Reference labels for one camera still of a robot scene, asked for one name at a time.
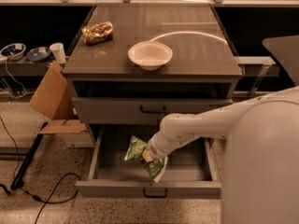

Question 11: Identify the green jalapeno chip bag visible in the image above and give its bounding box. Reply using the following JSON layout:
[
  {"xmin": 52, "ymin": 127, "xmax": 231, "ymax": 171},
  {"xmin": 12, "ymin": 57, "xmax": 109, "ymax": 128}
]
[{"xmin": 124, "ymin": 135, "xmax": 168, "ymax": 183}]

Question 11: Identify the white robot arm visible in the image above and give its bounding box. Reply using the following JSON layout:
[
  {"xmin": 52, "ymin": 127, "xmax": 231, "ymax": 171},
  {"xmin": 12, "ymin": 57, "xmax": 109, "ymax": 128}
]
[{"xmin": 143, "ymin": 87, "xmax": 299, "ymax": 224}]

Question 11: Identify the grey open lower drawer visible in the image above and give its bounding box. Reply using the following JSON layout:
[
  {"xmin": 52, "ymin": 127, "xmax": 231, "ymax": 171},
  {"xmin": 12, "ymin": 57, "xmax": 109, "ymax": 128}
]
[{"xmin": 76, "ymin": 125, "xmax": 221, "ymax": 199}]

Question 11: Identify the grey upper closed drawer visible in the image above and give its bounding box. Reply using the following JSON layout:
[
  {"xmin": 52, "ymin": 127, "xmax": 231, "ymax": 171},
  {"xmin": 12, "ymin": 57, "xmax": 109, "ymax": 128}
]
[{"xmin": 73, "ymin": 97, "xmax": 233, "ymax": 125}]

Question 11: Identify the grey drawer cabinet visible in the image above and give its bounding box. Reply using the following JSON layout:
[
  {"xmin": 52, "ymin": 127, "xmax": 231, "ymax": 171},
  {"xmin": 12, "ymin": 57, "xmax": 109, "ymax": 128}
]
[{"xmin": 62, "ymin": 3, "xmax": 244, "ymax": 147}]

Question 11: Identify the brown snack bag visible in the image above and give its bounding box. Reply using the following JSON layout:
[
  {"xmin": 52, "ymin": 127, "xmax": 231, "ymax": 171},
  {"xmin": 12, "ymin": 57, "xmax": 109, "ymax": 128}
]
[{"xmin": 81, "ymin": 21, "xmax": 113, "ymax": 45}]

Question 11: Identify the white paper bowl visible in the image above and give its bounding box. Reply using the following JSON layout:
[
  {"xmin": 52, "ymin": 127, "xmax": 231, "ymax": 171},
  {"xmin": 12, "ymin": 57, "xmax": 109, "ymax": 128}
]
[{"xmin": 128, "ymin": 41, "xmax": 173, "ymax": 71}]

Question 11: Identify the brown cardboard box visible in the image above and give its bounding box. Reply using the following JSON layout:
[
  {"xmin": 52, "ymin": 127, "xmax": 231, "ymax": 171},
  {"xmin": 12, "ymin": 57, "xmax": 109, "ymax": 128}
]
[{"xmin": 29, "ymin": 62, "xmax": 86, "ymax": 134}]

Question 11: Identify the black left table leg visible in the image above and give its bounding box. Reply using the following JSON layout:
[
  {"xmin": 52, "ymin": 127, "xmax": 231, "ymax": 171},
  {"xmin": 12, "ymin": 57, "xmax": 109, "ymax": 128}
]
[{"xmin": 10, "ymin": 133, "xmax": 44, "ymax": 190}]

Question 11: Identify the white paper cup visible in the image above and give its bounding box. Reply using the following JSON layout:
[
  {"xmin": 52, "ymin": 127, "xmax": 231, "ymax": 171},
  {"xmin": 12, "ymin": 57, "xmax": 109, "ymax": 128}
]
[{"xmin": 50, "ymin": 43, "xmax": 66, "ymax": 64}]

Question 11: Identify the blue bowl right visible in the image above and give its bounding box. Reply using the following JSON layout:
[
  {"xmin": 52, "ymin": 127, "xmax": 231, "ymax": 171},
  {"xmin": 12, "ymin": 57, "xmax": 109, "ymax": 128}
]
[{"xmin": 26, "ymin": 47, "xmax": 50, "ymax": 63}]

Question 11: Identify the dark side table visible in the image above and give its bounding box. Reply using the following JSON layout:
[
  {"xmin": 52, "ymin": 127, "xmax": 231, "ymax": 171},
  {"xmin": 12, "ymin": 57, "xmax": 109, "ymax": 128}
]
[{"xmin": 263, "ymin": 35, "xmax": 299, "ymax": 86}]

